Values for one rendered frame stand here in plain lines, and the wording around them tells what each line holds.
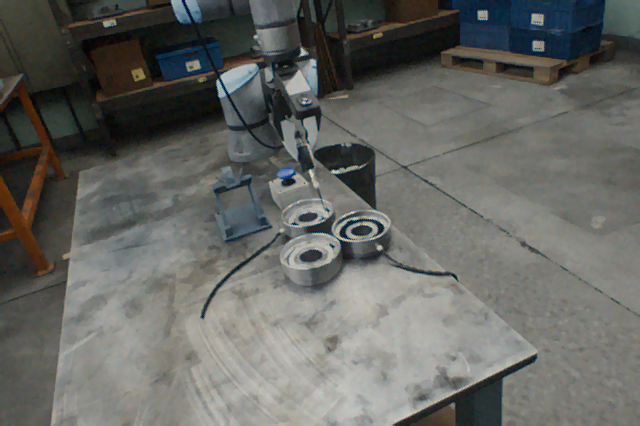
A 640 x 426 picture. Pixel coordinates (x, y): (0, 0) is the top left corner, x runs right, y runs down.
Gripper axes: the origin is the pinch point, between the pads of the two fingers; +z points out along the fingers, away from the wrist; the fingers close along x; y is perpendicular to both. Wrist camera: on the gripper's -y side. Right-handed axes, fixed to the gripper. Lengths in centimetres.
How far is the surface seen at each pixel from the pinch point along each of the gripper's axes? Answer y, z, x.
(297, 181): 6.6, 8.7, 1.0
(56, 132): 382, 77, 121
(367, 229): -16.0, 11.3, -5.1
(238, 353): -32.5, 13.1, 23.2
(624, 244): 35, 93, -134
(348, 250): -20.4, 11.1, 0.6
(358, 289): -28.5, 13.1, 2.5
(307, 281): -24.1, 11.6, 9.5
